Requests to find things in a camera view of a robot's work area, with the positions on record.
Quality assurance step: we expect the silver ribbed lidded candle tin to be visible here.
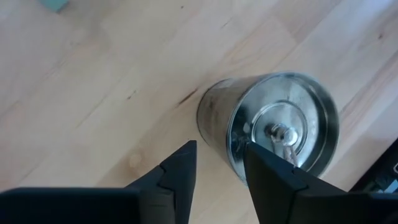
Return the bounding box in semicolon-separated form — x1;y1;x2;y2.
196;71;340;187

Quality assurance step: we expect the green perforated metal rack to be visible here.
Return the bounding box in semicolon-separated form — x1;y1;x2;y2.
39;0;70;14

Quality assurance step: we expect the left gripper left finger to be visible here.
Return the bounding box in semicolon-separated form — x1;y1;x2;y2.
0;139;198;224

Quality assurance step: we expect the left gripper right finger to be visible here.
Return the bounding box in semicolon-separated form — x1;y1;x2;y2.
243;141;398;224

